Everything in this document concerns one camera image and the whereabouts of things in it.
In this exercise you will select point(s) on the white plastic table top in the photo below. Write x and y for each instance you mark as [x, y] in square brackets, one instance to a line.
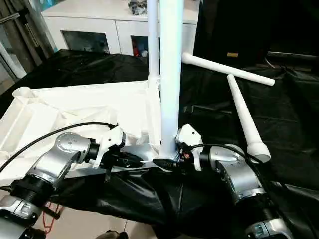
[75, 109]

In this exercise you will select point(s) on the white plastic table leg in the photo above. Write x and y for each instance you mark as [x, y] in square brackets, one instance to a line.
[153, 40]
[229, 68]
[244, 119]
[171, 74]

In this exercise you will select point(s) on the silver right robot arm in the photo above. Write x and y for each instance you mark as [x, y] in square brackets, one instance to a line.
[239, 174]

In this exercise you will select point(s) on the black plastic mat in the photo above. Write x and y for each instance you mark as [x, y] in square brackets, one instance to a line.
[279, 114]

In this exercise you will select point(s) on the small yellow label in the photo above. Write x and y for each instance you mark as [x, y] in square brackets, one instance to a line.
[233, 55]

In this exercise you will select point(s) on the white cabinet with glass doors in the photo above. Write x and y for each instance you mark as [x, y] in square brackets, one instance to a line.
[89, 17]

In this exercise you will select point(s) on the grey bundle on cabinet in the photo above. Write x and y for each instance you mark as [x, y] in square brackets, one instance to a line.
[137, 7]

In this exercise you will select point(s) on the black flat device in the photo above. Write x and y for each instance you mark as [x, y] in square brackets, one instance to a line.
[294, 56]

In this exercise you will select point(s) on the grey curtain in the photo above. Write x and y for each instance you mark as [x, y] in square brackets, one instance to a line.
[30, 30]

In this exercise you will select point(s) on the black tall cabinet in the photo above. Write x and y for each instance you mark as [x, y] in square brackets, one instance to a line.
[259, 25]

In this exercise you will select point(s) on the grey metal pole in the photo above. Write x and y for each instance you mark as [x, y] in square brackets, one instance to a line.
[14, 17]

